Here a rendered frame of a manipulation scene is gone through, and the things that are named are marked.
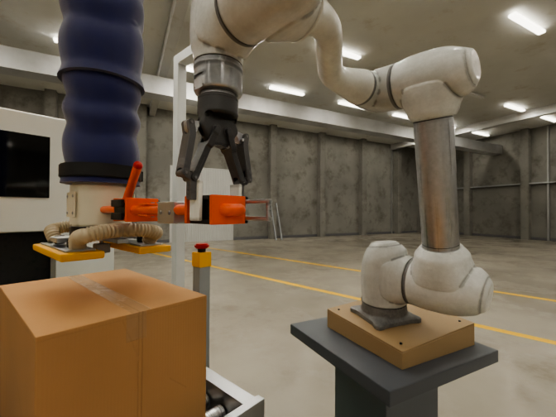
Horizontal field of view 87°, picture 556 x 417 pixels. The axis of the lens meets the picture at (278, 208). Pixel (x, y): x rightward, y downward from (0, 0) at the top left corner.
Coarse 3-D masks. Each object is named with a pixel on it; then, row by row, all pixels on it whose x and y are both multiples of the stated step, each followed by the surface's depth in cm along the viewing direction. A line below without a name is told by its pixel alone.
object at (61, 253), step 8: (40, 248) 86; (48, 248) 82; (56, 248) 79; (64, 248) 79; (88, 248) 79; (56, 256) 73; (64, 256) 72; (72, 256) 73; (80, 256) 75; (88, 256) 76; (96, 256) 77
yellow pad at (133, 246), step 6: (132, 240) 102; (138, 240) 95; (114, 246) 98; (120, 246) 95; (126, 246) 92; (132, 246) 90; (138, 246) 89; (144, 246) 89; (150, 246) 90; (156, 246) 90; (162, 246) 91; (168, 246) 92; (138, 252) 86; (144, 252) 87; (150, 252) 88
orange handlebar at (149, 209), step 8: (104, 208) 84; (112, 208) 80; (136, 208) 70; (144, 208) 67; (152, 208) 64; (176, 208) 58; (184, 208) 56; (224, 208) 49; (232, 208) 49; (240, 208) 50; (152, 216) 67
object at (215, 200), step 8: (208, 200) 50; (216, 200) 49; (224, 200) 50; (232, 200) 51; (240, 200) 52; (208, 208) 50; (216, 208) 48; (208, 216) 50; (216, 216) 48; (224, 216) 50; (232, 216) 51; (240, 216) 52; (216, 224) 49
